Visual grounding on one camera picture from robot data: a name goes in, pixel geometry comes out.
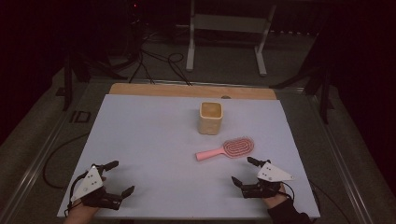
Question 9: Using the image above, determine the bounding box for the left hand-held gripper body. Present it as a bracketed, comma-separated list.
[70, 164, 124, 211]

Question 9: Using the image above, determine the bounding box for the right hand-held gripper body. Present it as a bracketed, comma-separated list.
[241, 160, 295, 200]

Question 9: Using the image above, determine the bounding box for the pink hairbrush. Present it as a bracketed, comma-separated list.
[195, 136, 255, 161]

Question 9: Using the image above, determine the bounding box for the beige square cup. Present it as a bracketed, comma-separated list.
[198, 101, 224, 136]

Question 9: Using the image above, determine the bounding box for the person's right hand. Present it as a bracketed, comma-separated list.
[262, 183, 289, 209]

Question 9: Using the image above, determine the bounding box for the person's left hand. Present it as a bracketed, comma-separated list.
[72, 175, 108, 217]

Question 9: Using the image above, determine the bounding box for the white table mat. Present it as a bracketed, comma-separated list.
[56, 93, 321, 219]

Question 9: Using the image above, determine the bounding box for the black floor socket plate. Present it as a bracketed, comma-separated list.
[69, 109, 92, 124]

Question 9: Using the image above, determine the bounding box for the black stand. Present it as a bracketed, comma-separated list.
[270, 29, 336, 125]
[55, 43, 129, 112]

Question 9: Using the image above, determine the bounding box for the wooden table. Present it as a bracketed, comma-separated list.
[108, 82, 278, 101]

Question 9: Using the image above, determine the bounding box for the white metal stand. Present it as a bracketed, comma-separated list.
[185, 0, 278, 77]

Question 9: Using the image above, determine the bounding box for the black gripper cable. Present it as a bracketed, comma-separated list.
[64, 170, 92, 217]
[278, 180, 321, 216]

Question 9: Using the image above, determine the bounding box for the black floor cable bundle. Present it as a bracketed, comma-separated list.
[128, 29, 192, 87]

